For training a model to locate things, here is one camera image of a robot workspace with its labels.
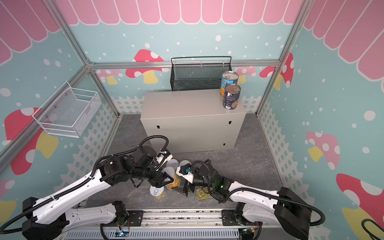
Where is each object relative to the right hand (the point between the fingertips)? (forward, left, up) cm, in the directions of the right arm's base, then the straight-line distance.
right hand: (175, 178), depth 71 cm
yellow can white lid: (+13, -3, -10) cm, 17 cm away
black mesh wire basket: (+65, -12, +16) cm, 68 cm away
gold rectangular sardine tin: (-4, -13, -12) cm, 18 cm away
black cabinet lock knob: (+25, -28, +11) cm, 39 cm away
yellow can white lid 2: (0, +1, +6) cm, 6 cm away
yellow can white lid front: (-4, +9, -11) cm, 15 cm away
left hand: (-2, +4, +4) cm, 6 cm away
